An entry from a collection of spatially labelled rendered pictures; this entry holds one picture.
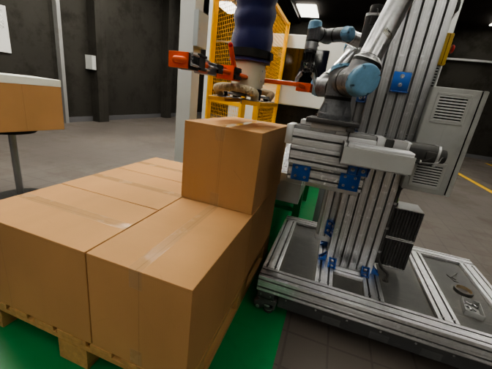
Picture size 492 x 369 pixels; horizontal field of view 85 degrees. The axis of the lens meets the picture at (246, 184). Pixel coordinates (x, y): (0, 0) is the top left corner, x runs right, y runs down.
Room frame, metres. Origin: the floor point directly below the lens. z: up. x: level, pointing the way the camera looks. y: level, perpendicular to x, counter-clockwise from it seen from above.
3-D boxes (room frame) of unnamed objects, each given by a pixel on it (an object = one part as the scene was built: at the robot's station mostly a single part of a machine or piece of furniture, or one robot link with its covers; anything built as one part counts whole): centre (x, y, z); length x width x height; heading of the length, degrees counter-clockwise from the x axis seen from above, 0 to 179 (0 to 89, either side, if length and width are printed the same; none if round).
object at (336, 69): (1.29, -0.36, 1.20); 0.13 x 0.12 x 0.14; 10
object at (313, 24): (1.75, -0.27, 1.48); 0.09 x 0.08 x 0.11; 132
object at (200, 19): (2.89, 0.62, 1.62); 0.20 x 0.05 x 0.30; 164
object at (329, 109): (1.29, -0.36, 1.09); 0.15 x 0.15 x 0.10
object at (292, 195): (1.91, -0.05, 0.47); 0.70 x 0.03 x 0.15; 74
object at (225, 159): (1.56, 0.05, 0.74); 0.60 x 0.40 x 0.40; 162
